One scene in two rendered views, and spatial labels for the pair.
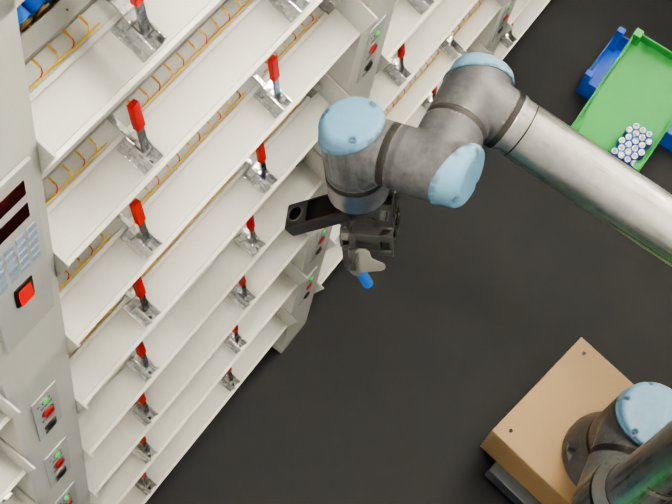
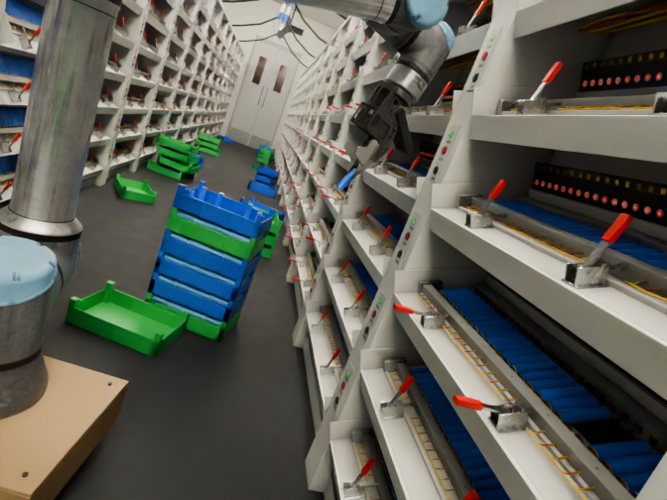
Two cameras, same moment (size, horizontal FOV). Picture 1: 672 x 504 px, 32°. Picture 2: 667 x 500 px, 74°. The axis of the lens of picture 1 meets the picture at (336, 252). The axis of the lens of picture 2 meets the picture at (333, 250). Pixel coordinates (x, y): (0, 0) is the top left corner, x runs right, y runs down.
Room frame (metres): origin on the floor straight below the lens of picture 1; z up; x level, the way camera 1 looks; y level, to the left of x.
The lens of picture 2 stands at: (1.81, -0.61, 0.79)
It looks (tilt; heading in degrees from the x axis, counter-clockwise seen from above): 13 degrees down; 147
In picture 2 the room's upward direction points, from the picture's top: 21 degrees clockwise
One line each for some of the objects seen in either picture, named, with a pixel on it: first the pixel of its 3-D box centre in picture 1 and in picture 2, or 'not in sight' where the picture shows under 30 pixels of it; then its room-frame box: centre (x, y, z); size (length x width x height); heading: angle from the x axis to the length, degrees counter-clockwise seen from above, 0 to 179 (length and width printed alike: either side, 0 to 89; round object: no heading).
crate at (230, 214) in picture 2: not in sight; (226, 207); (0.33, -0.11, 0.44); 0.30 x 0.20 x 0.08; 56
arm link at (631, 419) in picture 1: (640, 432); (2, 295); (0.96, -0.66, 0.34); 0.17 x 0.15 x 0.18; 169
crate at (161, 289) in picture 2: not in sight; (200, 289); (0.33, -0.11, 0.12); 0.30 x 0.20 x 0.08; 56
